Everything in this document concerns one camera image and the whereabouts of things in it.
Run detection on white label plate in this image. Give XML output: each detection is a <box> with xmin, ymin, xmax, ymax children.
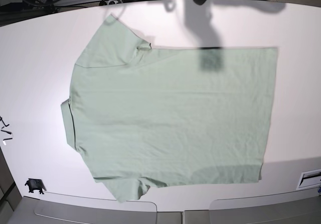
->
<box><xmin>296</xmin><ymin>169</ymin><xmax>320</xmax><ymax>190</ymax></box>

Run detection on light green T-shirt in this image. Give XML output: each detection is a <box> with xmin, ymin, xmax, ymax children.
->
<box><xmin>61</xmin><ymin>16</ymin><xmax>277</xmax><ymax>202</ymax></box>

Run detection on black clamp bracket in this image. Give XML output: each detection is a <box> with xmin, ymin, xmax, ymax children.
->
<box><xmin>25</xmin><ymin>178</ymin><xmax>46</xmax><ymax>194</ymax></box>

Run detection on white power strip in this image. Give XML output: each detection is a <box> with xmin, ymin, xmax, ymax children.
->
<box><xmin>99</xmin><ymin>0</ymin><xmax>122</xmax><ymax>6</ymax></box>

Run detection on grey chair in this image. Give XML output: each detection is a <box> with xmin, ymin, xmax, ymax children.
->
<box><xmin>183</xmin><ymin>190</ymin><xmax>321</xmax><ymax>224</ymax></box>
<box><xmin>15</xmin><ymin>196</ymin><xmax>182</xmax><ymax>224</ymax></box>

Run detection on grey chair left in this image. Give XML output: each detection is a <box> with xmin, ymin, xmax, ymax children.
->
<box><xmin>15</xmin><ymin>196</ymin><xmax>182</xmax><ymax>224</ymax></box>

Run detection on silver allen keys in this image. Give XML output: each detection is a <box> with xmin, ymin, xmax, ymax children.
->
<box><xmin>1</xmin><ymin>117</ymin><xmax>14</xmax><ymax>146</ymax></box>

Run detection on grey chair right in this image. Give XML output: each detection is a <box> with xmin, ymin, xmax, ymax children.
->
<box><xmin>183</xmin><ymin>190</ymin><xmax>321</xmax><ymax>224</ymax></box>

